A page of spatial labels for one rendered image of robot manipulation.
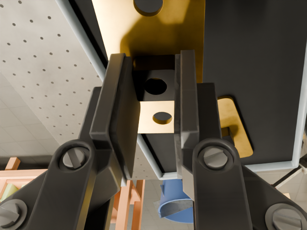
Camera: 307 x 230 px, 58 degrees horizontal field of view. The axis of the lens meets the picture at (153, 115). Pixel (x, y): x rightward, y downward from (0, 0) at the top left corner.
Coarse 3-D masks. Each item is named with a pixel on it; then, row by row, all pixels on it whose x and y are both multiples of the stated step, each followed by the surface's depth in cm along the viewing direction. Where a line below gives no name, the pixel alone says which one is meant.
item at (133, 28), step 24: (96, 0) 9; (120, 0) 9; (168, 0) 9; (192, 0) 9; (120, 24) 10; (144, 24) 10; (168, 24) 10; (192, 24) 10; (120, 48) 11; (144, 48) 11; (168, 48) 11; (192, 48) 11; (144, 72) 10; (168, 72) 10; (144, 96) 11; (168, 96) 11; (144, 120) 14; (168, 120) 14
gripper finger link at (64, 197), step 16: (64, 144) 8; (80, 144) 8; (64, 160) 8; (80, 160) 8; (96, 160) 8; (48, 176) 7; (64, 176) 7; (80, 176) 7; (48, 192) 7; (64, 192) 7; (80, 192) 7; (48, 208) 7; (64, 208) 7; (80, 208) 7; (112, 208) 9; (32, 224) 6; (48, 224) 6; (64, 224) 6; (80, 224) 7; (96, 224) 9
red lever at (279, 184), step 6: (306, 156) 44; (300, 162) 44; (306, 162) 43; (294, 168) 44; (300, 168) 44; (306, 168) 43; (288, 174) 43; (294, 174) 44; (282, 180) 43; (288, 180) 44; (276, 186) 43
